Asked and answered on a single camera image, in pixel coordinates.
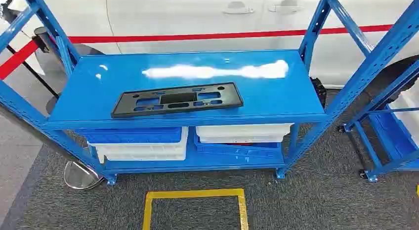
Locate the yellow floor tape square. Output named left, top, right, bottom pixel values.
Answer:
left=142, top=188, right=250, bottom=230

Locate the white car door handle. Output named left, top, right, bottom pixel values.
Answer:
left=267, top=0, right=304, bottom=14
left=223, top=1, right=255, bottom=15

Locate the white plastic crate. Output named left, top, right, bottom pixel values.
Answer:
left=87, top=126, right=190, bottom=164
left=388, top=87, right=419, bottom=148
left=195, top=123, right=293, bottom=144

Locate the black stanchion post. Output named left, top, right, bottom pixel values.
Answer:
left=33, top=26, right=61, bottom=55

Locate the red barrier belt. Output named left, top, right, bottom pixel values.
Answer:
left=0, top=40, right=40, bottom=81
left=67, top=24, right=394, bottom=45

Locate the blue wheeled shelf rack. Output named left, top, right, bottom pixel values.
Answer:
left=338, top=59, right=419, bottom=184

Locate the thin black pole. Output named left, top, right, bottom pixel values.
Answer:
left=5, top=45, right=61, bottom=99

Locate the black plastic panel with cutouts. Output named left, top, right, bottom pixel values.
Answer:
left=110, top=82, right=245, bottom=119

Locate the black car tyre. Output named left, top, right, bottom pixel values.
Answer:
left=362, top=54, right=419, bottom=103

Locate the white car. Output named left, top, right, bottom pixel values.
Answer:
left=0, top=0, right=419, bottom=89

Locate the chrome round stanchion base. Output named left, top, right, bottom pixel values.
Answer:
left=63, top=160, right=106, bottom=191

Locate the large blue metal shelf rack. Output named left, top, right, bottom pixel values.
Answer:
left=0, top=0, right=419, bottom=186

